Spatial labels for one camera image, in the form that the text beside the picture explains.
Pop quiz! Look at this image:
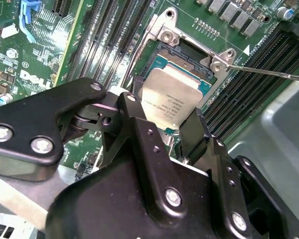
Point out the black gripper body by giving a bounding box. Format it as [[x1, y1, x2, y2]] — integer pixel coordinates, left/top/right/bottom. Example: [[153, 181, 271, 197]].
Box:
[[45, 158, 230, 239]]

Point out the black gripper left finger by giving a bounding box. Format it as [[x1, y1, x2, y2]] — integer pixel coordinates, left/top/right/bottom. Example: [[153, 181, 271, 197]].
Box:
[[0, 76, 190, 221]]

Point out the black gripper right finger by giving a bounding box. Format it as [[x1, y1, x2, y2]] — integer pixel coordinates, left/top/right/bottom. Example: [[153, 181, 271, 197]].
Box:
[[178, 107, 289, 239]]

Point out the metal locking lever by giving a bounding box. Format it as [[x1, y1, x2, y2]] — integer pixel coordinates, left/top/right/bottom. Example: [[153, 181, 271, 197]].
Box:
[[225, 63, 299, 83], [120, 13, 165, 88]]

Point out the silver CPU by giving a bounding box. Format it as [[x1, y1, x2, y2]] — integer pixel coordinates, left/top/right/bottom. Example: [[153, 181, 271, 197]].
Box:
[[139, 55, 213, 131]]

